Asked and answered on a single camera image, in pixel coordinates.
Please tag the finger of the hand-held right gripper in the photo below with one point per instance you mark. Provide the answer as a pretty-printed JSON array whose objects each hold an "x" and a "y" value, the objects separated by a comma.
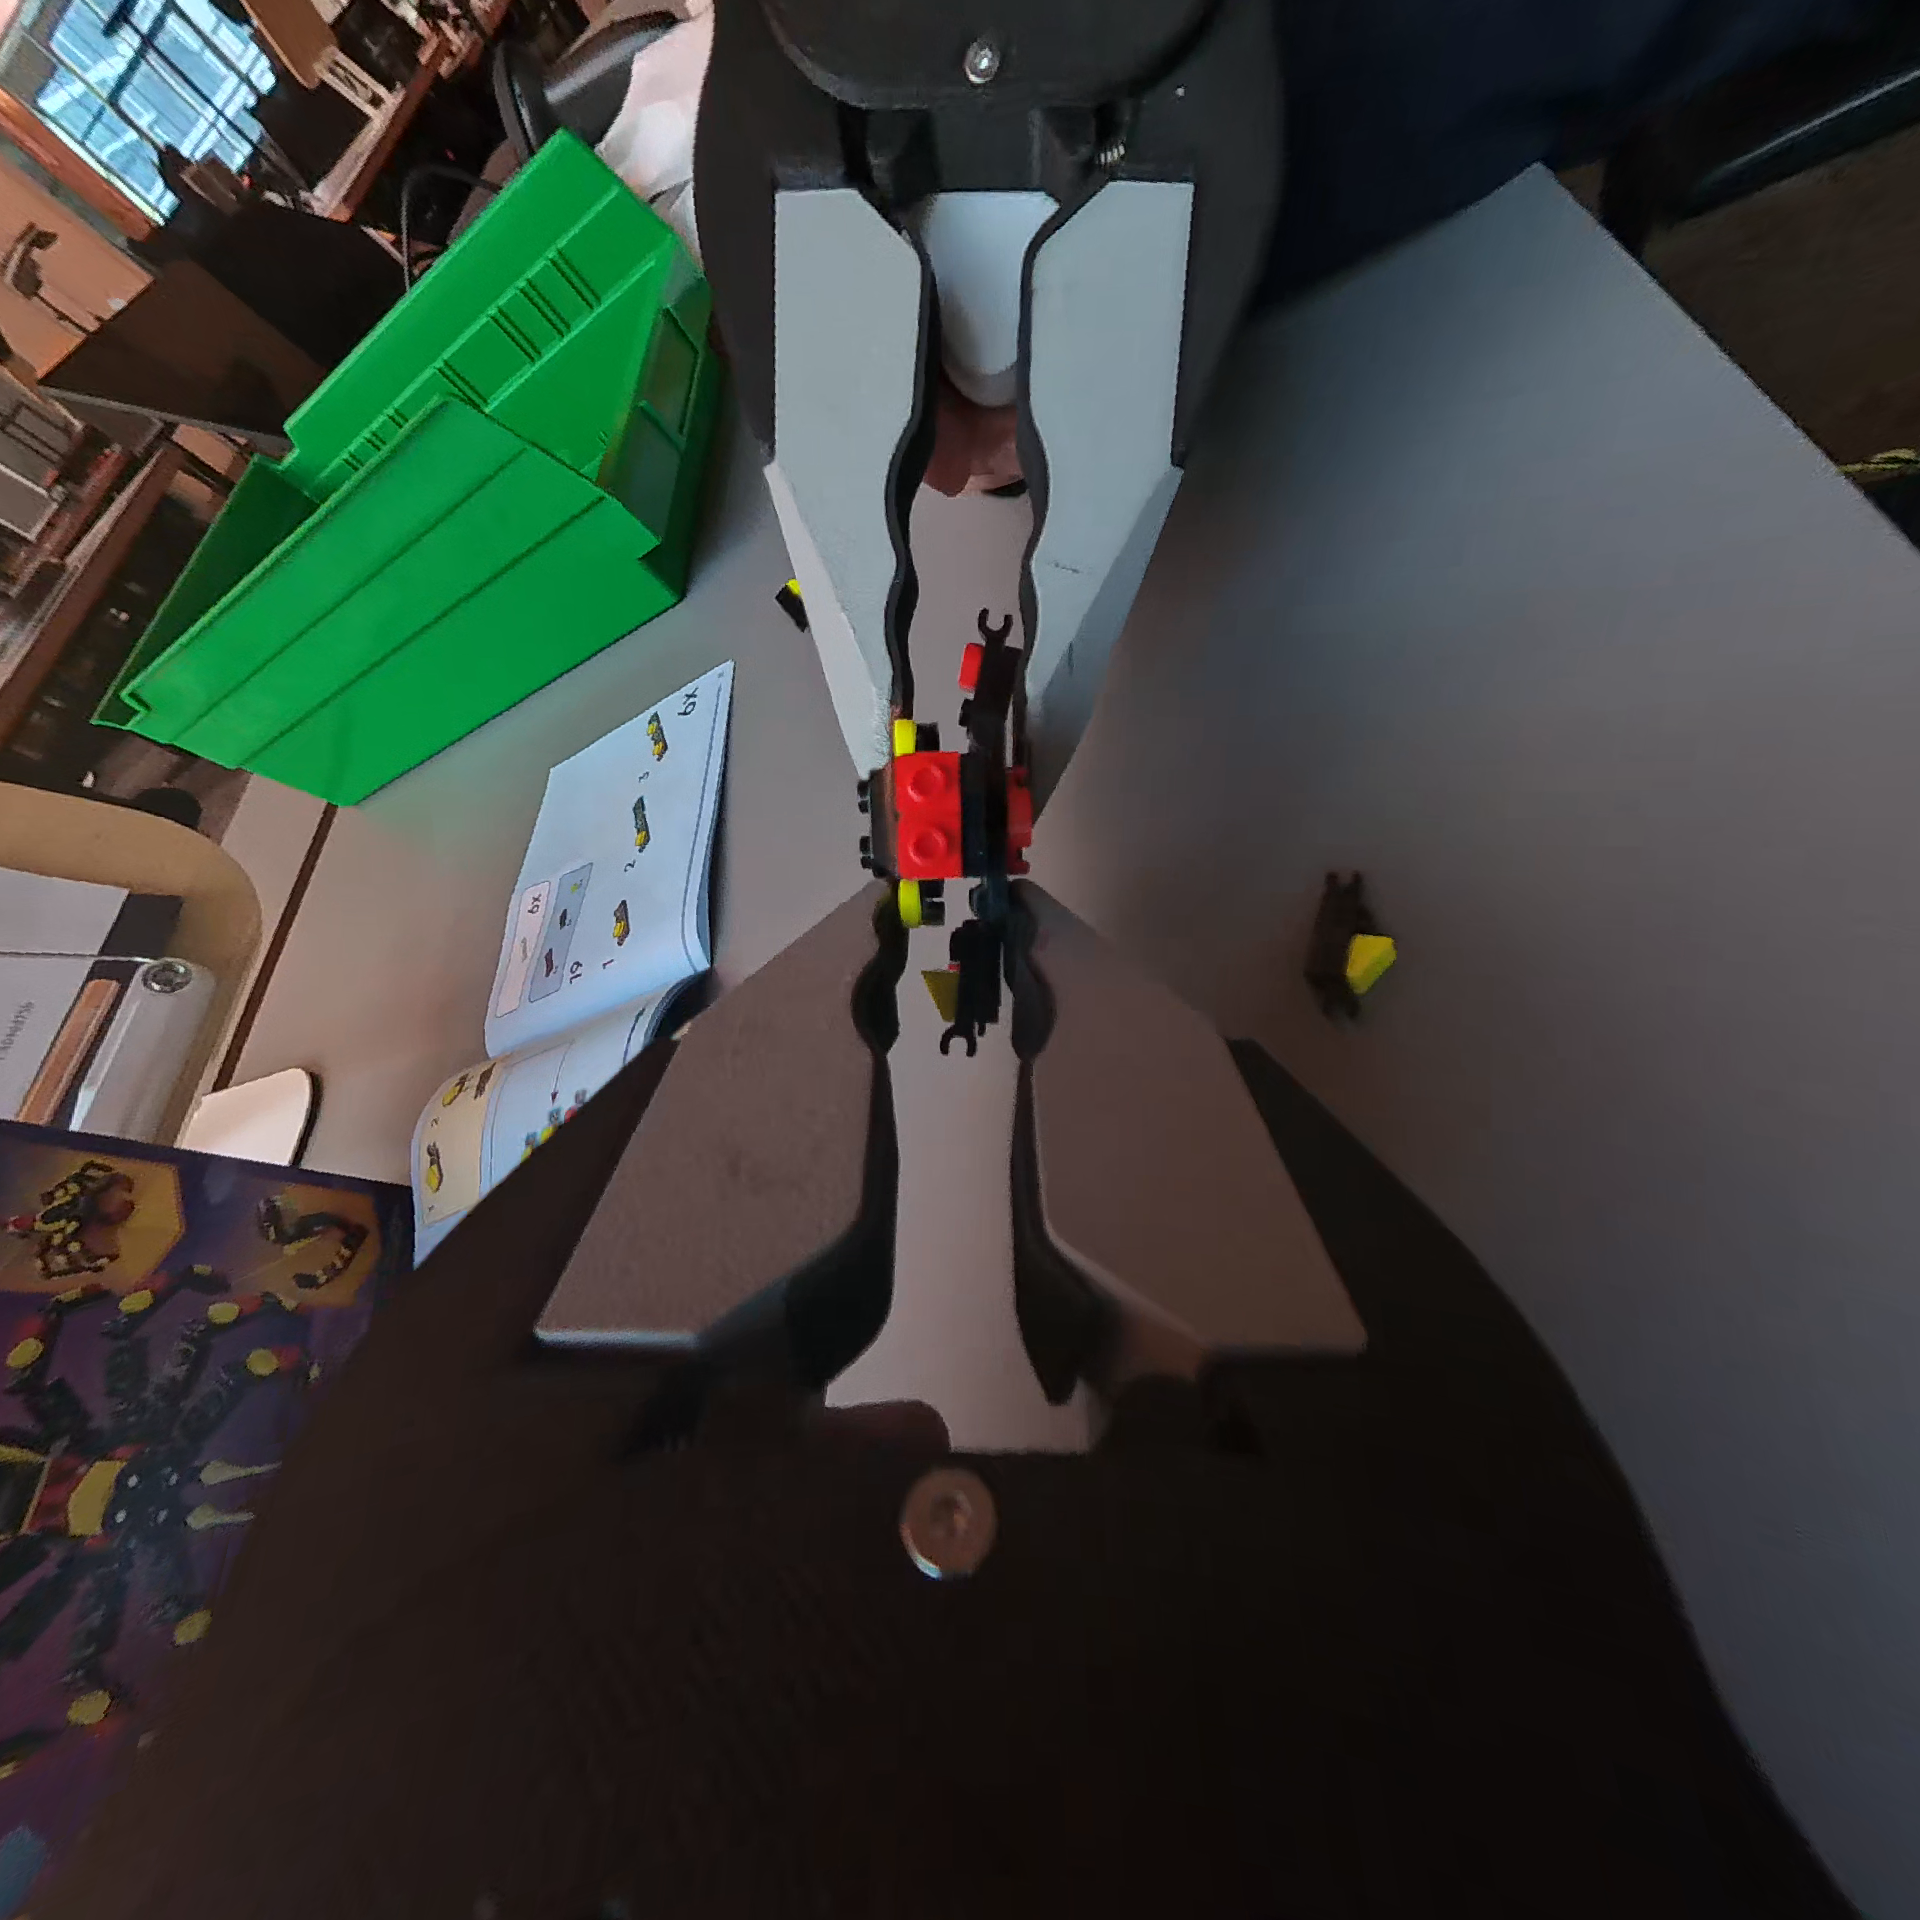
[
  {"x": 1117, "y": 377},
  {"x": 833, "y": 389}
]

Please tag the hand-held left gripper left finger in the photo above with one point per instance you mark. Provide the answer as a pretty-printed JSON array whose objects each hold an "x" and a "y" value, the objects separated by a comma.
[{"x": 705, "y": 1169}]

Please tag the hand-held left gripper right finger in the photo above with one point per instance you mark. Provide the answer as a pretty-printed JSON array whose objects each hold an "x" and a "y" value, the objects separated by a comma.
[{"x": 1169, "y": 1169}]

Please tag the red black yellow lego model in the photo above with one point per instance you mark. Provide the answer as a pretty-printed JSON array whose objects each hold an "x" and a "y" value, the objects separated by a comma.
[{"x": 935, "y": 817}]

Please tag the small black yellow lego piece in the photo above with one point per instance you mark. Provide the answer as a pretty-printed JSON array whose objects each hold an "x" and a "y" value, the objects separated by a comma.
[{"x": 792, "y": 604}]

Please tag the black and yellow lego piece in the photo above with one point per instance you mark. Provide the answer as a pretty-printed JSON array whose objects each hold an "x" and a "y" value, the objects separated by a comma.
[{"x": 1346, "y": 946}]

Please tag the lego instruction booklet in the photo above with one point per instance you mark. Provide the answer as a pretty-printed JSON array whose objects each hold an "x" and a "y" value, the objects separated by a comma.
[{"x": 614, "y": 883}]

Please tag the purple lego box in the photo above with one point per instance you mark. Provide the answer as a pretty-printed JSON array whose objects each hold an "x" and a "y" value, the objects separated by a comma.
[{"x": 167, "y": 1424}]

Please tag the person's right hand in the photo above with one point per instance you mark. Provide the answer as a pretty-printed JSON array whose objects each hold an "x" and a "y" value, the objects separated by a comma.
[{"x": 974, "y": 447}]

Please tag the green plastic bin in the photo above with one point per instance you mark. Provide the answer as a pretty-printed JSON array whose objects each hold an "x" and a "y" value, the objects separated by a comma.
[
  {"x": 405, "y": 632},
  {"x": 511, "y": 283}
]

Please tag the black office chair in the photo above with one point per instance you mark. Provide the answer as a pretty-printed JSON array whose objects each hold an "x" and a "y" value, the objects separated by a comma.
[{"x": 571, "y": 81}]

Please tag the beige wooden chair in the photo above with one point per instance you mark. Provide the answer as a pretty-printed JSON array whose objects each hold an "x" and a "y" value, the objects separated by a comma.
[{"x": 167, "y": 870}]

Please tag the window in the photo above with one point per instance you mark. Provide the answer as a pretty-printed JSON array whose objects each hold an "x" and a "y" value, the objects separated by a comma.
[{"x": 150, "y": 81}]

